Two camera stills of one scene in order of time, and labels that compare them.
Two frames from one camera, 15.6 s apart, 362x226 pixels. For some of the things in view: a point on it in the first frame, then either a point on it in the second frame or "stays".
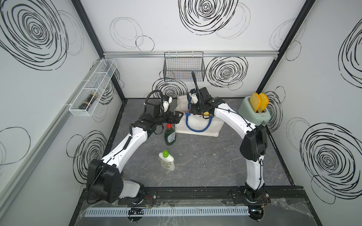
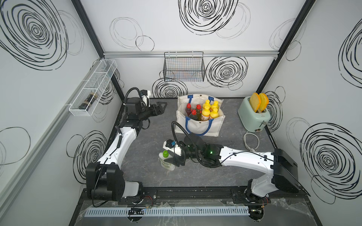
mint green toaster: x=245 y=110 stays
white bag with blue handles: x=196 y=124 stays
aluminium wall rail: x=190 y=54 stays
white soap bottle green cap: x=166 y=160 stays
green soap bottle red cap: x=170 y=135 -> x=193 y=116
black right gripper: x=194 y=111 -> x=175 y=161
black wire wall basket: x=178 y=66 stays
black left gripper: x=176 y=119 -> x=159 y=111
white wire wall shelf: x=85 y=102 stays
